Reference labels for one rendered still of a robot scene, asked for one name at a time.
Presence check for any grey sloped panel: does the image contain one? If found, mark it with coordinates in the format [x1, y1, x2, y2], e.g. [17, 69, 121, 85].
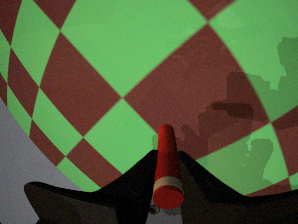
[146, 197, 182, 224]

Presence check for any red peg with white band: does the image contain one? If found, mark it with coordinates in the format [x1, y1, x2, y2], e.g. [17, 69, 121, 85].
[153, 125, 184, 209]

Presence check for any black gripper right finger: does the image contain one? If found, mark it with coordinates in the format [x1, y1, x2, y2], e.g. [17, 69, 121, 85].
[177, 151, 298, 224]

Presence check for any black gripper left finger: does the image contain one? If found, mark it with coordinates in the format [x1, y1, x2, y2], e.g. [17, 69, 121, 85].
[24, 149, 158, 224]

